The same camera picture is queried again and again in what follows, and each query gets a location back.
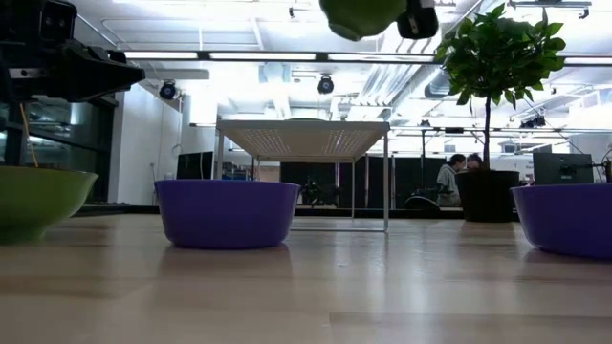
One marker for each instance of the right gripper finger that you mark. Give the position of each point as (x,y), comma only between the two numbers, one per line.
(423,21)

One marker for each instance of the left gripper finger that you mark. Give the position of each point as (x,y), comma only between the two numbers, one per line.
(105,79)

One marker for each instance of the floral bowl green outside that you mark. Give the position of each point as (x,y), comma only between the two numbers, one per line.
(363,16)
(38,200)

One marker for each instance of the blue plastic bowl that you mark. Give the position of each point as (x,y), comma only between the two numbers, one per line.
(569,220)
(225,215)

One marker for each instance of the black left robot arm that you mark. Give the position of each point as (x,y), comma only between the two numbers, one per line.
(19,19)

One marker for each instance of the black round ceiling spotlight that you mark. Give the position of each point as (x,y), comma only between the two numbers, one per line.
(325,85)
(533,122)
(167,91)

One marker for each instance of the black computer monitor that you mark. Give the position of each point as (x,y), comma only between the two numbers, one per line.
(193,166)

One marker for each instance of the person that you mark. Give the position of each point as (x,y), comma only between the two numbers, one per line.
(474,162)
(448,184)

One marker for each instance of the black partition panels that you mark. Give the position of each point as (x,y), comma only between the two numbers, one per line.
(411,179)

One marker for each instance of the long ceiling light fixture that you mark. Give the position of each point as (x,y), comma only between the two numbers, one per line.
(263,56)

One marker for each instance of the white perforated metal shelf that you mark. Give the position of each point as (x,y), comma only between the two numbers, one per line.
(301,138)

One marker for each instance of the black office chair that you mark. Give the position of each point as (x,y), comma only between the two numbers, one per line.
(421,204)

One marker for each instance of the green potted plant black pot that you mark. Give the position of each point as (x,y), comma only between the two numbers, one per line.
(487,196)

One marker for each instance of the grey monitor back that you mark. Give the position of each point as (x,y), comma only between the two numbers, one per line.
(561,168)

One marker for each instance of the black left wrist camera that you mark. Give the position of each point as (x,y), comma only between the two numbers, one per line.
(57,24)

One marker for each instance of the dark glass wall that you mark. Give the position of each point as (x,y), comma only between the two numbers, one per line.
(72,143)

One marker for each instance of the black aluminium table frame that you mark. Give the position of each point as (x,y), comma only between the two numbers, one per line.
(134,209)

